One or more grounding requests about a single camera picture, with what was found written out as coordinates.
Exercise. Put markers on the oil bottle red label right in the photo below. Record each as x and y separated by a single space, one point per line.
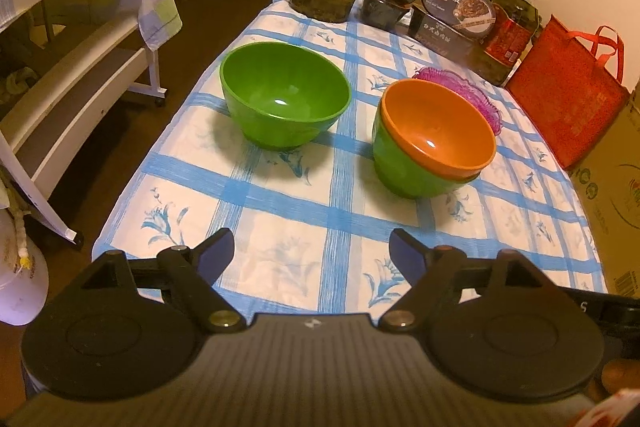
496 54

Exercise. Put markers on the red tote bag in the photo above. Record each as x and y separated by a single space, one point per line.
570 86

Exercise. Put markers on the green plastic bowl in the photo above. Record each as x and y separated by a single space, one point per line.
402 175
282 96

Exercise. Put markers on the pink glass plate floral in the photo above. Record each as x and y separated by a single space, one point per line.
467 90

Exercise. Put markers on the orange plastic bowl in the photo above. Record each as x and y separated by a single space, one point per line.
437 128

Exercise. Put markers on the dark cup bottom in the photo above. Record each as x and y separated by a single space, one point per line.
382 14

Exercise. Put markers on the large cardboard box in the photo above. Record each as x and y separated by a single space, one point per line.
607 182

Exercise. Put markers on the white shelf rack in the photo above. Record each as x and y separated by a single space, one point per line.
82 65

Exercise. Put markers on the blue checked tablecloth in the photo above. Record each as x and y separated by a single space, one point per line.
311 226

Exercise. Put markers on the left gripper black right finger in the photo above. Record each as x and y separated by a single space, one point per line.
430 272

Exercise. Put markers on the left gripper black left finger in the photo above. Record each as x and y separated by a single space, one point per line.
191 274

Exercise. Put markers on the dark rectangular food box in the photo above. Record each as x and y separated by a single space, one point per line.
441 38

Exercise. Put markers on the person's right hand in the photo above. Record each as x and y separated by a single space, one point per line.
620 379

